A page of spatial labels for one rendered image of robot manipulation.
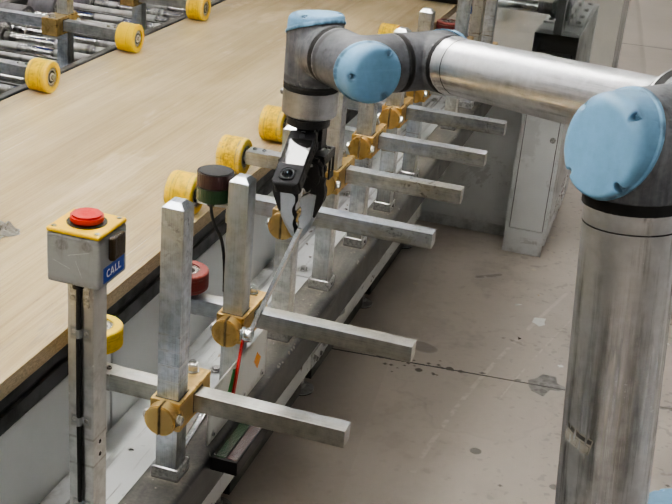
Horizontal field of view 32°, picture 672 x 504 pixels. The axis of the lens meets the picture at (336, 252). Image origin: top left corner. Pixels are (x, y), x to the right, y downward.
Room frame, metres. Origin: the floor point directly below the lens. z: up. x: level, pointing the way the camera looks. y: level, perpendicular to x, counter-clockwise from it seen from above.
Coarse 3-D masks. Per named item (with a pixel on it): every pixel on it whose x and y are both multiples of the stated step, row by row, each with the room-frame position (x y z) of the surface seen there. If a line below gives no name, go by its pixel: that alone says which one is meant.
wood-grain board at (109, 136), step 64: (256, 0) 4.08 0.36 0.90; (320, 0) 4.18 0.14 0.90; (128, 64) 3.11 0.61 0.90; (192, 64) 3.17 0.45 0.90; (256, 64) 3.23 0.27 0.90; (0, 128) 2.49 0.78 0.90; (64, 128) 2.53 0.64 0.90; (128, 128) 2.57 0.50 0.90; (192, 128) 2.61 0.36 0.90; (256, 128) 2.65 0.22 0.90; (0, 192) 2.11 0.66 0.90; (64, 192) 2.14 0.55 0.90; (128, 192) 2.17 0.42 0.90; (0, 256) 1.82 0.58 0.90; (128, 256) 1.87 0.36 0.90; (0, 320) 1.59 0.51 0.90; (64, 320) 1.61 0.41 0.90; (0, 384) 1.41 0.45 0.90
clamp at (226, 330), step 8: (256, 296) 1.82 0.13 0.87; (256, 304) 1.79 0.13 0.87; (224, 312) 1.75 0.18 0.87; (248, 312) 1.75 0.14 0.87; (216, 320) 1.74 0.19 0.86; (224, 320) 1.72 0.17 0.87; (232, 320) 1.72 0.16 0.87; (240, 320) 1.73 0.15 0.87; (248, 320) 1.75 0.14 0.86; (216, 328) 1.72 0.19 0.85; (224, 328) 1.72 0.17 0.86; (232, 328) 1.71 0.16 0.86; (240, 328) 1.72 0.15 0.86; (256, 328) 1.79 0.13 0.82; (216, 336) 1.72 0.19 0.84; (224, 336) 1.72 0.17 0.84; (232, 336) 1.71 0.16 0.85; (224, 344) 1.72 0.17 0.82; (232, 344) 1.71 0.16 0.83
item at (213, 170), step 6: (204, 168) 1.77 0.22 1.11; (210, 168) 1.78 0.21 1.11; (216, 168) 1.78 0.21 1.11; (222, 168) 1.78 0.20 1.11; (228, 168) 1.78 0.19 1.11; (204, 174) 1.75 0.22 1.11; (210, 174) 1.75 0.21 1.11; (216, 174) 1.75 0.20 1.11; (222, 174) 1.75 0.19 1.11; (228, 174) 1.76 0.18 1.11; (210, 204) 1.75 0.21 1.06; (222, 204) 1.75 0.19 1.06; (210, 210) 1.77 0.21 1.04; (216, 228) 1.77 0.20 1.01; (222, 240) 1.76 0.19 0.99; (222, 246) 1.76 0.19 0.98; (222, 252) 1.76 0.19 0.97; (222, 258) 1.76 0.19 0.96
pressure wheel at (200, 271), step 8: (192, 264) 1.85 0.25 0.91; (200, 264) 1.85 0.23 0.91; (192, 272) 1.82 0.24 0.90; (200, 272) 1.82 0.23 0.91; (208, 272) 1.83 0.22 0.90; (192, 280) 1.79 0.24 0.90; (200, 280) 1.80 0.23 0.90; (208, 280) 1.83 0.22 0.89; (192, 288) 1.79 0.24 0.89; (200, 288) 1.80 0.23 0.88
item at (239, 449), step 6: (252, 426) 1.67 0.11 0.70; (246, 432) 1.65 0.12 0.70; (252, 432) 1.65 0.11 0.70; (246, 438) 1.63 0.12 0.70; (252, 438) 1.63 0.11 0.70; (240, 444) 1.61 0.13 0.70; (246, 444) 1.61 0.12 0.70; (234, 450) 1.59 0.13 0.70; (240, 450) 1.59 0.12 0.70; (228, 456) 1.57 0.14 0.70; (234, 456) 1.57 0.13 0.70; (240, 456) 1.58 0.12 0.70
